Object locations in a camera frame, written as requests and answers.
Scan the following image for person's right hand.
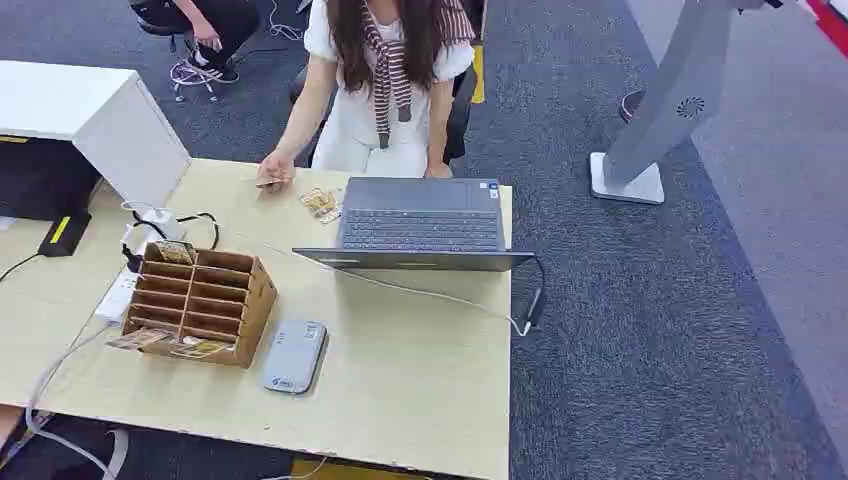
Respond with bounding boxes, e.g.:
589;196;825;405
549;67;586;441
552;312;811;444
256;152;297;195

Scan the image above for dark grey laptop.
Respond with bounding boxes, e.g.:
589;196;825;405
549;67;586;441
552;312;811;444
292;176;536;274

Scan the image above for pile of printed cards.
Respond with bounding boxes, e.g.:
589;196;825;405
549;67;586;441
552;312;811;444
298;188;344;226

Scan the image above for person at desk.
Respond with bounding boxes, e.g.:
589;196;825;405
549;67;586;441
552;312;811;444
256;0;478;195

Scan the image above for stool with chrome base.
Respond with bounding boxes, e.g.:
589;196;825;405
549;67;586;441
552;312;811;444
137;18;221;104

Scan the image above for white plug adapter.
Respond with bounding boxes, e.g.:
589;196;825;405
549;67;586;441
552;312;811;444
123;207;185;253

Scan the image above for cards standing in slot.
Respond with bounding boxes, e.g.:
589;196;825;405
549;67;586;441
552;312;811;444
154;239;199;266

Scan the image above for person on stool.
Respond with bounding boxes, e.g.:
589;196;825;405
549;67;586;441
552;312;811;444
128;0;262;85

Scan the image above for wooden card box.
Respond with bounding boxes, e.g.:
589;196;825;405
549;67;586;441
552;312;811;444
121;241;279;370

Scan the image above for white cabinet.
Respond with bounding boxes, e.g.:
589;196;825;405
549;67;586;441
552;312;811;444
0;60;193;211

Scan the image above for grey card reader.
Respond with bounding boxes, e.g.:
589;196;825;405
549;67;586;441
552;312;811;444
262;319;329;396

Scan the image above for printed card lying flat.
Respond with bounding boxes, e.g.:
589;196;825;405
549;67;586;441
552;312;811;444
168;335;234;360
105;328;176;352

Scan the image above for white power strip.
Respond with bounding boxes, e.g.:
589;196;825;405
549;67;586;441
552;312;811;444
93;267;141;327

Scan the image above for dark round floor object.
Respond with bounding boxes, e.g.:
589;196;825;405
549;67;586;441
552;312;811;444
618;88;648;125

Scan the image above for black stand with yellow stripe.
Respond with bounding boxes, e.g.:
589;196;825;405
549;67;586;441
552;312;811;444
36;209;93;259

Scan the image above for grey floor stand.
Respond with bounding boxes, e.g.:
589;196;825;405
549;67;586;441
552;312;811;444
588;0;784;206

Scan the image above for yellow panel under desk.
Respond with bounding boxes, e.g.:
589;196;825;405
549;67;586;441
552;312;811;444
290;458;432;480

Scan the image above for yellow post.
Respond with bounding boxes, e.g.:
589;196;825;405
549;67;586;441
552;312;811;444
470;43;487;106

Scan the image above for thin white cable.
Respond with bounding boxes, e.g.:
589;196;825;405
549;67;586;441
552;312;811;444
119;200;533;338

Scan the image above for white floor cable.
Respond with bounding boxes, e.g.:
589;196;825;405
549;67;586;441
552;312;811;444
266;0;306;42

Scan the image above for black laptop charger cable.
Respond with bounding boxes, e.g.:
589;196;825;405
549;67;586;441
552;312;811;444
521;255;549;333

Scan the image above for thin black cable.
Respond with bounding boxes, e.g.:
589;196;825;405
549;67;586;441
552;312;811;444
0;252;42;285

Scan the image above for thick white cable bundle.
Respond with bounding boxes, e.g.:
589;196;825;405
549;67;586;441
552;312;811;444
23;323;131;480

